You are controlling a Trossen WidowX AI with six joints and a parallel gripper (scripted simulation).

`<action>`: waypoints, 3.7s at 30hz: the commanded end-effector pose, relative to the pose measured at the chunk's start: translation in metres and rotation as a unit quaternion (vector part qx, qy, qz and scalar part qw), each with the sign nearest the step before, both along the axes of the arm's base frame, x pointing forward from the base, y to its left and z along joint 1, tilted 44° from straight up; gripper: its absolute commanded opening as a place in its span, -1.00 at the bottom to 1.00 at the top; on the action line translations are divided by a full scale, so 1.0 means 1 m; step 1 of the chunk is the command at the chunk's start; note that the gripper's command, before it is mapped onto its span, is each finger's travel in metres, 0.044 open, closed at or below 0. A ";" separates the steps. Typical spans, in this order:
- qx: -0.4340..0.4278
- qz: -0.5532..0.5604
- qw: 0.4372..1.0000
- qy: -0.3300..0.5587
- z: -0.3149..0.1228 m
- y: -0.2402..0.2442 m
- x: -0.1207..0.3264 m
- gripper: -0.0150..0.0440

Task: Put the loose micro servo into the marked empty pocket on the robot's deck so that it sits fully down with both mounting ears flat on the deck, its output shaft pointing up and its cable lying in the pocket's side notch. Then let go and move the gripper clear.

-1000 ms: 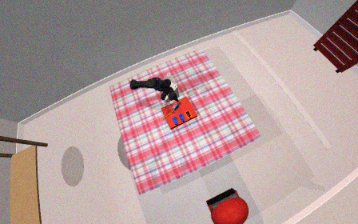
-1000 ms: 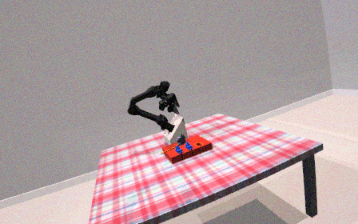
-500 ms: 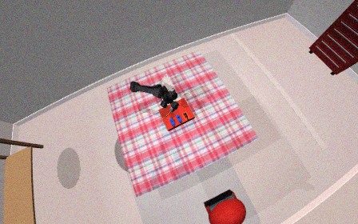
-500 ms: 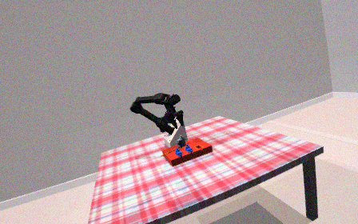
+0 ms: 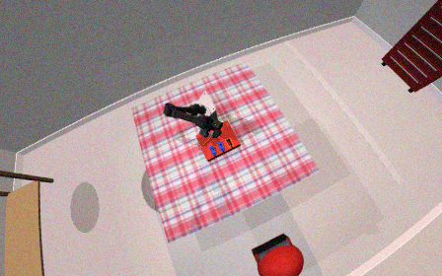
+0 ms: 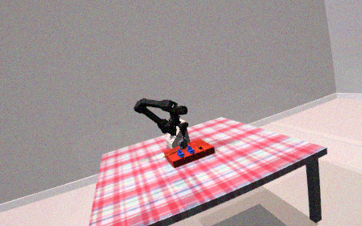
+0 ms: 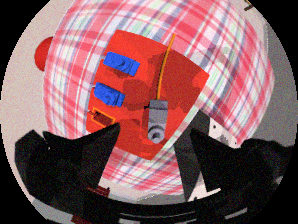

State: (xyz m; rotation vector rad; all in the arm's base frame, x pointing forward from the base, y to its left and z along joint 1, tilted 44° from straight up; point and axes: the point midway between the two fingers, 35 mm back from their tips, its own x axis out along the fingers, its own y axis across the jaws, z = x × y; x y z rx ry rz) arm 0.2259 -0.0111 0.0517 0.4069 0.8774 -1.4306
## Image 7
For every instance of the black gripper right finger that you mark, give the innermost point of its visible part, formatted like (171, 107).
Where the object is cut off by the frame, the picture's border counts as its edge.
(217, 161)

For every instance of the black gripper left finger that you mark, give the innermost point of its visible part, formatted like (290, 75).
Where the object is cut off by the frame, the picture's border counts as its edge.
(88, 154)

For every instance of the red flat plate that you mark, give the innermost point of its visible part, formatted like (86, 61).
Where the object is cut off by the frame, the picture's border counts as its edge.
(127, 79)

